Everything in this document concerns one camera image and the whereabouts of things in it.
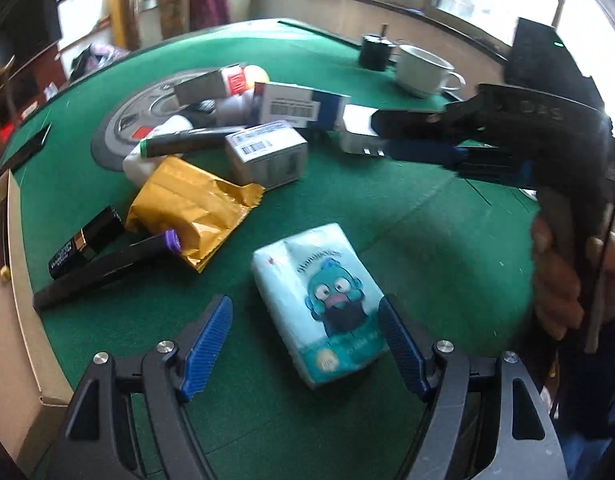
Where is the round grey table centre panel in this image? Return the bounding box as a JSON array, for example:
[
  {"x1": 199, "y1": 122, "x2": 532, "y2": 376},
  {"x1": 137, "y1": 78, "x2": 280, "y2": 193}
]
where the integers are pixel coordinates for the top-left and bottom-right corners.
[{"x1": 91, "y1": 68, "x2": 216, "y2": 171}]

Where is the black cylindrical motor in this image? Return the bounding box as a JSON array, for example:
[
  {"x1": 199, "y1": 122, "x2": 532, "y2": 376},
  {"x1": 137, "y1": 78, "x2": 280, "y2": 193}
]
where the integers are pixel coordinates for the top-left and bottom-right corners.
[{"x1": 357, "y1": 23, "x2": 395, "y2": 72}]

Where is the yellow foil snack bag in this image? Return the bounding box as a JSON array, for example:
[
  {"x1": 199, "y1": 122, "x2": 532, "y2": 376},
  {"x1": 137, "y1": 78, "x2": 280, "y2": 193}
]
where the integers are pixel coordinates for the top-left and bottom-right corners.
[{"x1": 125, "y1": 156, "x2": 264, "y2": 272}]

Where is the blue cartoon tissue pack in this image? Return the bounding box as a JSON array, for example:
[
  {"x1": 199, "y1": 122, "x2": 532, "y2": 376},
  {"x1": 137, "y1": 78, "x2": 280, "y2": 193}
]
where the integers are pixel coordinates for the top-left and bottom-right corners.
[{"x1": 251, "y1": 223, "x2": 388, "y2": 388}]

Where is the white ceramic mug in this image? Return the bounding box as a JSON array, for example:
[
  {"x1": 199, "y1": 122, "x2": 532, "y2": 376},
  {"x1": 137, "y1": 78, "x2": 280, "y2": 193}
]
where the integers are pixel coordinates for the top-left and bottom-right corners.
[{"x1": 395, "y1": 44, "x2": 466, "y2": 98}]

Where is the cardboard box tray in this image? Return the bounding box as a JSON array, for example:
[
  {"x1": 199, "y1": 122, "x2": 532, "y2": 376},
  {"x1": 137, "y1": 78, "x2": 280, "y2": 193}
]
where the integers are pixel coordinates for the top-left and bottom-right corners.
[{"x1": 0, "y1": 172, "x2": 72, "y2": 476}]

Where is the person's right hand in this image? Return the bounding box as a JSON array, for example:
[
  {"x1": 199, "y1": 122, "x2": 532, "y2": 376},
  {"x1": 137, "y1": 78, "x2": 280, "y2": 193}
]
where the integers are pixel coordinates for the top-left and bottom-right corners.
[{"x1": 531, "y1": 214, "x2": 615, "y2": 340}]

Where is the black smartphone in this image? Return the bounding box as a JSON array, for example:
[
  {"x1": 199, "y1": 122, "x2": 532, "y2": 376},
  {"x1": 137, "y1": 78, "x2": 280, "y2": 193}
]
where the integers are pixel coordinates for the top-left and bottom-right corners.
[{"x1": 0, "y1": 124, "x2": 52, "y2": 177}]

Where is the white power adapter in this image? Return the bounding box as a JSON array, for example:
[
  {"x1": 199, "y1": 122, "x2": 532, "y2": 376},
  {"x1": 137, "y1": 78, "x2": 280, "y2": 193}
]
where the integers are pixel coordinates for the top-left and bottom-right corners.
[{"x1": 338, "y1": 104, "x2": 385, "y2": 157}]

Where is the green-capped black marker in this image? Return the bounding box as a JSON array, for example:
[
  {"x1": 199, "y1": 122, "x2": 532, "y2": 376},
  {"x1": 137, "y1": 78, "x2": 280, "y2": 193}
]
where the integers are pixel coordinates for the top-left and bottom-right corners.
[{"x1": 140, "y1": 127, "x2": 245, "y2": 159}]

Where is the white pill bottle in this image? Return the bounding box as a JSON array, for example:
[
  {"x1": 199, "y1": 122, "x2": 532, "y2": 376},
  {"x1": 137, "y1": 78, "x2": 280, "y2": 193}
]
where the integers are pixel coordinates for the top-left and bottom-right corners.
[
  {"x1": 214, "y1": 89, "x2": 254, "y2": 127},
  {"x1": 122, "y1": 115, "x2": 193, "y2": 188}
]

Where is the purple-capped black marker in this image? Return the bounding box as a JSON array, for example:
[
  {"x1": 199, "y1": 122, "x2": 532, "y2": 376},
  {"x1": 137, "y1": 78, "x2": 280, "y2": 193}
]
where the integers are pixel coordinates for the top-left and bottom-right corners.
[{"x1": 33, "y1": 230, "x2": 182, "y2": 313}]

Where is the white and blue medicine box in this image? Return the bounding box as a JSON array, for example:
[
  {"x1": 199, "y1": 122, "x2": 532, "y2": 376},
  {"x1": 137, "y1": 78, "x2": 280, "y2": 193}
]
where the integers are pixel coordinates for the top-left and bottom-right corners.
[{"x1": 251, "y1": 82, "x2": 350, "y2": 131}]

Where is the grey box red end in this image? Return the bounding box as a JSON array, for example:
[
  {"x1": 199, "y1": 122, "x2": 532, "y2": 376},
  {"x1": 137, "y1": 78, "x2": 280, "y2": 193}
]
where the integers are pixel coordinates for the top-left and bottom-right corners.
[{"x1": 174, "y1": 64, "x2": 247, "y2": 105}]

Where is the wooden chair with maroon cloth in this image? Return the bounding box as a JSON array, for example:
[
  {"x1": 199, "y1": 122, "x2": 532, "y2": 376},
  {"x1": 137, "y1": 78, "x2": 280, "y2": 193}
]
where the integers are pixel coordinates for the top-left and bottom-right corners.
[{"x1": 129, "y1": 0, "x2": 190, "y2": 48}]

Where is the pile of clothes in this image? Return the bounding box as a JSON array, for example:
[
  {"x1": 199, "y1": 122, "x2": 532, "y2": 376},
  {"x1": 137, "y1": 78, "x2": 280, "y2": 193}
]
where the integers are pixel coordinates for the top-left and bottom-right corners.
[{"x1": 69, "y1": 42, "x2": 130, "y2": 82}]

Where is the black television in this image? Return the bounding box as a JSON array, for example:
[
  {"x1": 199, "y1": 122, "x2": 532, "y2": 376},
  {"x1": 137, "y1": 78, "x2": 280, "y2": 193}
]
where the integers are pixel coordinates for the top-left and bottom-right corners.
[{"x1": 0, "y1": 0, "x2": 62, "y2": 70}]

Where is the white medicine box purple label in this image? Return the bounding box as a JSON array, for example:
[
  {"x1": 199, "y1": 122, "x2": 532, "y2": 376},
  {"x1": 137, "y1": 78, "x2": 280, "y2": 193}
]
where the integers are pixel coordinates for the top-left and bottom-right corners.
[{"x1": 225, "y1": 120, "x2": 309, "y2": 190}]

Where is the black gold lipstick tube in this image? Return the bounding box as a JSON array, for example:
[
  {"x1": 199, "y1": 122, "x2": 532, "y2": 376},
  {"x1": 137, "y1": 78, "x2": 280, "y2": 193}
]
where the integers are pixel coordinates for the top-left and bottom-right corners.
[{"x1": 47, "y1": 206, "x2": 125, "y2": 280}]

